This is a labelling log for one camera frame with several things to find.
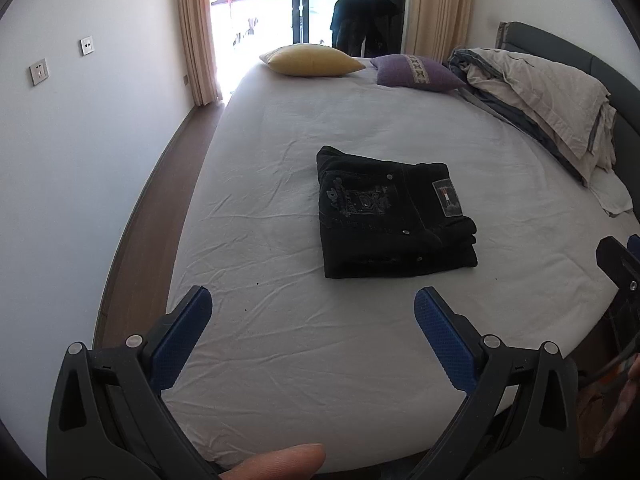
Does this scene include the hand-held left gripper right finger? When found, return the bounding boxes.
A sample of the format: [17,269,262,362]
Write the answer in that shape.
[407,287,583,480]

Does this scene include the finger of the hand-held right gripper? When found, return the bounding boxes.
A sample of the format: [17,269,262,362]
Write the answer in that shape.
[596,234,640,306]

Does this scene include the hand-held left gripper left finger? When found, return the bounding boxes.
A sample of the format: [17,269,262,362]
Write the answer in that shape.
[46,286,223,480]

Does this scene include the black denim pants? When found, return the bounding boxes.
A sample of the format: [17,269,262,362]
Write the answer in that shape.
[316,145,478,279]

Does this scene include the person's right forearm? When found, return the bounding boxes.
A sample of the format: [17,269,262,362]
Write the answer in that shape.
[592,352,640,456]

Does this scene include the person's left hand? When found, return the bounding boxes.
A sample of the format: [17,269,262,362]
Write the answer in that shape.
[220,442,327,480]

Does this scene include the white folded cloth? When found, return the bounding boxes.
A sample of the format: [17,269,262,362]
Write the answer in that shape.
[590,170,635,218]

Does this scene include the bed with white sheet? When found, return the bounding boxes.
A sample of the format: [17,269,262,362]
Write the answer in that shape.
[162,55,640,473]

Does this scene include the beige and grey duvet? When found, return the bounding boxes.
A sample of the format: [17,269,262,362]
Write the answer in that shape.
[447,47,618,188]

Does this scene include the grey bed headboard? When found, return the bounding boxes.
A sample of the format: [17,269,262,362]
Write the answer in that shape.
[495,21,640,196]

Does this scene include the purple patterned pillow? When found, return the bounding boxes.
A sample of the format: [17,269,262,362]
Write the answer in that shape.
[371,54,467,92]

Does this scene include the beige curtain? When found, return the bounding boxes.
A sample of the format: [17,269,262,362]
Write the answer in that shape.
[402,0,475,63]
[174,0,224,107]

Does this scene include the yellow pillow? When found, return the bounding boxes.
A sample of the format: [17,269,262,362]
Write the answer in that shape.
[259,43,367,77]

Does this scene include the dark hanging clothes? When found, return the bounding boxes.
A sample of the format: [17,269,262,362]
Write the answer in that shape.
[330,0,402,58]

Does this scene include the black framed balcony window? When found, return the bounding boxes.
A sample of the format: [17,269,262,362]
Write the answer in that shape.
[206,0,408,61]

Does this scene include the grey cable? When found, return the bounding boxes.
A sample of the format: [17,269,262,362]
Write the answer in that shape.
[580,332,640,388]

